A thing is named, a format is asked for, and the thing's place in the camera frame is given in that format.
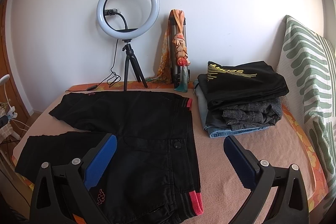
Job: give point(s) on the folded black shirt yellow print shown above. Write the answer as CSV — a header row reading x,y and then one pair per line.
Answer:
x,y
225,86

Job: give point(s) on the white chair with clutter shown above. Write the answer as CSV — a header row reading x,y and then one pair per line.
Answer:
x,y
8,114

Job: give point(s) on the black pants with red trim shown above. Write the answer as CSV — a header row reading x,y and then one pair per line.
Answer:
x,y
153,177

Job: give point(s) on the orange patterned scarf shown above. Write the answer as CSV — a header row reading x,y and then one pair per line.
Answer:
x,y
163,74

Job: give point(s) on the folded grey tweed garment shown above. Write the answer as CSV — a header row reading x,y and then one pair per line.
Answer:
x,y
252,115

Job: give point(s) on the green white leaf pillow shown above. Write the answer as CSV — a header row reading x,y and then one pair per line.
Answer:
x,y
307,63

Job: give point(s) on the white ring light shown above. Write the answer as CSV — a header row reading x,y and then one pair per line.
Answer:
x,y
127,19

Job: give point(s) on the small black tripod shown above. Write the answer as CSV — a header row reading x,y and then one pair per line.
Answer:
x,y
132,59

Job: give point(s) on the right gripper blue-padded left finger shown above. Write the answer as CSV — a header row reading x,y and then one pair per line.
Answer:
x,y
79,175

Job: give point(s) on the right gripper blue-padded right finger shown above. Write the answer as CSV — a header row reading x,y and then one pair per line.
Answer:
x,y
289,203

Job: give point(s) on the folded light blue jeans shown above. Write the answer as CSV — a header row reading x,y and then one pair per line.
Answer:
x,y
213,125

